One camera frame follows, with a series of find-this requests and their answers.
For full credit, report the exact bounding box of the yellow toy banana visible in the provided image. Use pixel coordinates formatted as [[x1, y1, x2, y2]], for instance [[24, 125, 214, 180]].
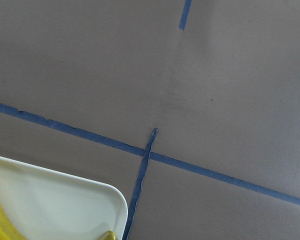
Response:
[[97, 230, 116, 240]]

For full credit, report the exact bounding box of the white bear-print tray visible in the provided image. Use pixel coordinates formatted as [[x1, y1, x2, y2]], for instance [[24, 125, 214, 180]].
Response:
[[0, 156, 128, 240]]

